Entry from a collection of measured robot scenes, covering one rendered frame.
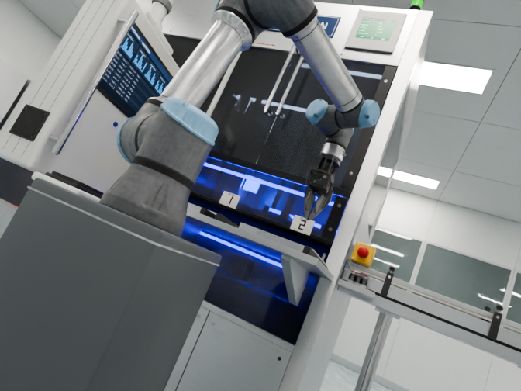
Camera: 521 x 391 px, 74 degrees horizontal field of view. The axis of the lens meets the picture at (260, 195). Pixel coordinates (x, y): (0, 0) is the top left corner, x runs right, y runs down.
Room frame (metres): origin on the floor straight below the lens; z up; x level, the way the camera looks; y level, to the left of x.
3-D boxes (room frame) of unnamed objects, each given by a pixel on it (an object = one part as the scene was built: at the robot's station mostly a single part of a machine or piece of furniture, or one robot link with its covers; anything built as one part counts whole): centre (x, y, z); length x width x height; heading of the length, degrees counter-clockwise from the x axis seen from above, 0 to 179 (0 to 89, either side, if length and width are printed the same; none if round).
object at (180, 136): (0.64, 0.18, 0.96); 0.13 x 0.12 x 0.14; 39
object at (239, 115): (1.56, 0.29, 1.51); 0.47 x 0.01 x 0.59; 67
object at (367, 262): (1.27, -0.44, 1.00); 0.08 x 0.07 x 0.07; 157
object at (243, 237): (1.26, 0.02, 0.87); 0.70 x 0.48 x 0.02; 67
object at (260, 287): (1.68, 0.59, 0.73); 1.98 x 0.01 x 0.25; 67
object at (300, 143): (1.39, -0.13, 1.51); 0.43 x 0.01 x 0.59; 67
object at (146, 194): (0.63, 0.18, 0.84); 0.15 x 0.15 x 0.10
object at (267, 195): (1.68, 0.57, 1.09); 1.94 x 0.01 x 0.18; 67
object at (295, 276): (1.15, -0.20, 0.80); 0.34 x 0.03 x 0.13; 157
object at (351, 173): (1.30, -0.30, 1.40); 0.05 x 0.01 x 0.80; 67
